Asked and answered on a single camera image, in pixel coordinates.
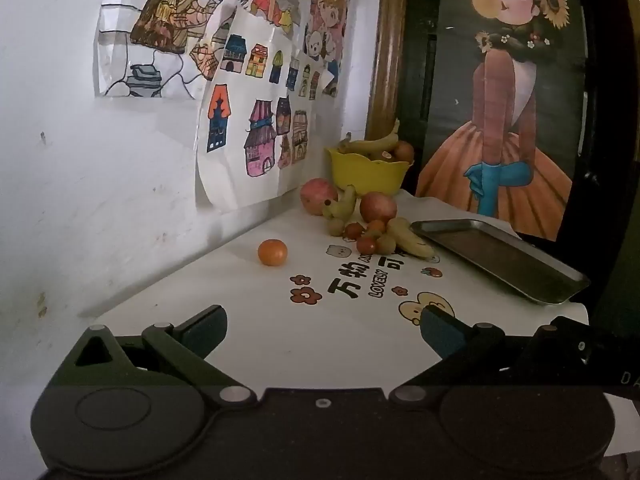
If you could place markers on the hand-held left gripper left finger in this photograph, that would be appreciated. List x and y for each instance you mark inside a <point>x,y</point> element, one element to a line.
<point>207,326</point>

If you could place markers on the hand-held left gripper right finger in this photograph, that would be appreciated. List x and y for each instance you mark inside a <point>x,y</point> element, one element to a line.
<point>437,332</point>

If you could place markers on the metal tray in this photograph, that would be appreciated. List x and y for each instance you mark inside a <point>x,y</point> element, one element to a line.
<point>490,255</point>

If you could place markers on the yellow banana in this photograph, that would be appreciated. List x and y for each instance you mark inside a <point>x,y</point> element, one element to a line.
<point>407,240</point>

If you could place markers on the cherry tomato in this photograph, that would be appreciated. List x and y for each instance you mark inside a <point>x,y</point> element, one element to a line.
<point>353,230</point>
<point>366,245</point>

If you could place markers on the red yellow apple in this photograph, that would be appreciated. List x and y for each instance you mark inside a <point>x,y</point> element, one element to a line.
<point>378,206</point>

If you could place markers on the small greenish banana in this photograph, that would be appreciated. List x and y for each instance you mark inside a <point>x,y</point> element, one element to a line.
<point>344,205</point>

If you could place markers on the pinkish red apple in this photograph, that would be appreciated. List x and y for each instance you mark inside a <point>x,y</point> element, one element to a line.
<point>315,196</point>

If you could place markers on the yellow plastic bowl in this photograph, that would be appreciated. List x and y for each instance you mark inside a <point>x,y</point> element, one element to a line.
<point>365,177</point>

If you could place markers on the brown fruit with sticker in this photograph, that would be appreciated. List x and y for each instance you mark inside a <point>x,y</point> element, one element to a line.
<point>386,156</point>

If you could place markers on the small red apple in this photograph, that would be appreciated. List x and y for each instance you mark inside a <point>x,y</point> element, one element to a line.
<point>404,151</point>

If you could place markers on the long spotted banana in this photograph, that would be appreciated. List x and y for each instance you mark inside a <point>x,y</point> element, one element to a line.
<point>372,144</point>

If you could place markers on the houses drawing sheet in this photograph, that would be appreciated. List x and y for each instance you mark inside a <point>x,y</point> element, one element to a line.
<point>235,125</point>

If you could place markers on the large line drawing sheet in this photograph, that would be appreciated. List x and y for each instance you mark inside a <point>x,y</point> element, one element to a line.
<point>150,20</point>

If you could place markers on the child and bear drawing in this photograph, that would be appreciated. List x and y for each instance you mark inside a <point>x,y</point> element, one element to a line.
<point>327,15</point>

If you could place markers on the girl wall poster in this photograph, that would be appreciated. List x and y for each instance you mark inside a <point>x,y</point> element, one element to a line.
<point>500,110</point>

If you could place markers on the wooden frame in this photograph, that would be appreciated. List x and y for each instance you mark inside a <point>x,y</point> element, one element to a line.
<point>387,60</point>

